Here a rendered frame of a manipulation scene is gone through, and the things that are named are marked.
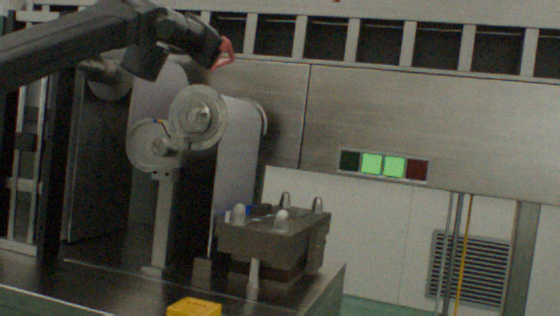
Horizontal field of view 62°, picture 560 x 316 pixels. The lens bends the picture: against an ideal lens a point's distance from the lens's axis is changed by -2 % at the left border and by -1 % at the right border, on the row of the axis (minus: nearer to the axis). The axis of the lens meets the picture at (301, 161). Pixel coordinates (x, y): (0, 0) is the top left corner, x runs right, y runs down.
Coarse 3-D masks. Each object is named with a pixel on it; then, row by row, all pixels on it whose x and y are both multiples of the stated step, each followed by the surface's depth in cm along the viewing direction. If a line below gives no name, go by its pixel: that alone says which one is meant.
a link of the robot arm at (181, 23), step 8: (168, 8) 78; (176, 16) 79; (176, 24) 79; (184, 24) 81; (176, 32) 80; (184, 32) 81; (160, 40) 80; (168, 40) 80; (176, 40) 81; (160, 48) 80
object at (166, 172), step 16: (176, 144) 103; (176, 160) 104; (160, 176) 101; (176, 176) 102; (160, 192) 104; (176, 192) 105; (160, 208) 104; (176, 208) 106; (160, 224) 104; (176, 224) 107; (160, 240) 104; (160, 256) 104; (160, 272) 102
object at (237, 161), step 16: (224, 144) 107; (240, 144) 115; (256, 144) 126; (224, 160) 108; (240, 160) 117; (256, 160) 127; (224, 176) 109; (240, 176) 118; (224, 192) 110; (240, 192) 119; (224, 208) 111
